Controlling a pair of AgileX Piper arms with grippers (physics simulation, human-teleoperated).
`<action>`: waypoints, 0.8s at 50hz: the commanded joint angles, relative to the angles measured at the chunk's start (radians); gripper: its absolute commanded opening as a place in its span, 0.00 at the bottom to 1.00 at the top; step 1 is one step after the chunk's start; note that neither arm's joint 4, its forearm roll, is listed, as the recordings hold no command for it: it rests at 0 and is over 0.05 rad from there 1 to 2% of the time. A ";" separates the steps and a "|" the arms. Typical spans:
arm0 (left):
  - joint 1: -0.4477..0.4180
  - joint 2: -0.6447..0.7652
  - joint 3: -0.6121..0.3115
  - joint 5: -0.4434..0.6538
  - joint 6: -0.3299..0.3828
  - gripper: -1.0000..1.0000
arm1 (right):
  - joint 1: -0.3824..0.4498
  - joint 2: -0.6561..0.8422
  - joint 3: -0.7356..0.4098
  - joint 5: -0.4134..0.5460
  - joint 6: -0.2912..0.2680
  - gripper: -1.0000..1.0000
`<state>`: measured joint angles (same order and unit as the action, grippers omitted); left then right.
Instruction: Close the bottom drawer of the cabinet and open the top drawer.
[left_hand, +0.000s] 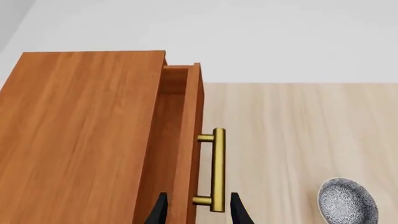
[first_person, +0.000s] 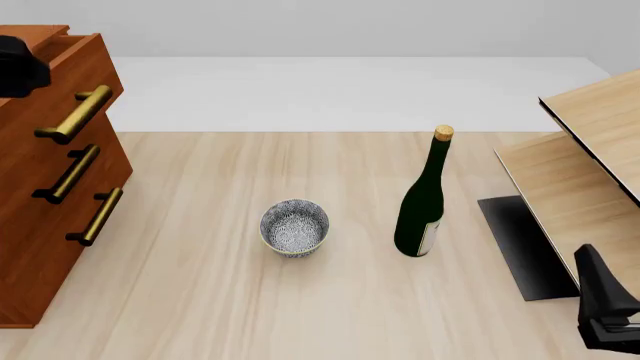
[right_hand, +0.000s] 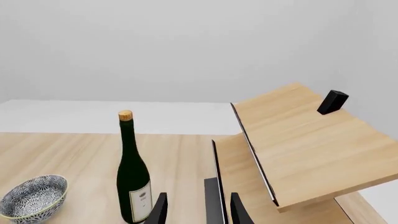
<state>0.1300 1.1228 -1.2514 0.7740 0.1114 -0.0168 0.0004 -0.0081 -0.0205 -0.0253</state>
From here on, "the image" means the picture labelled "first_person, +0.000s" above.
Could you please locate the wooden drawer with open interior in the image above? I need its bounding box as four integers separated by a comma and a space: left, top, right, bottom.
0, 32, 125, 196

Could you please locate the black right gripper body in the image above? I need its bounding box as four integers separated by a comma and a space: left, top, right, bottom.
577, 307, 640, 356

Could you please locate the pale wooden two-tier shelf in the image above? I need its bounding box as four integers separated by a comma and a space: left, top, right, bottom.
493, 68, 640, 291

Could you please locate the blue-white patterned bowl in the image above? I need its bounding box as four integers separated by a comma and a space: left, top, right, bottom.
258, 198, 331, 261

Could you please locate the red-brown wooden cabinet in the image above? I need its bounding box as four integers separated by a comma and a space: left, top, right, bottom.
0, 24, 135, 330

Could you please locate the brass drawer handle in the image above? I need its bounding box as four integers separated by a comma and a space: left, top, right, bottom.
64, 186, 124, 248
31, 143, 102, 206
33, 84, 114, 146

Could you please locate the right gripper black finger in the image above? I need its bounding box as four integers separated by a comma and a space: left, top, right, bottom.
573, 243, 640, 318

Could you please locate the wooden cabinet drawer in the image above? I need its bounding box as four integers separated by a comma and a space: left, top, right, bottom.
0, 110, 128, 264
0, 149, 135, 324

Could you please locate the dark green wine bottle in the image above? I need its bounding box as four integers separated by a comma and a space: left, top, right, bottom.
393, 134, 450, 259

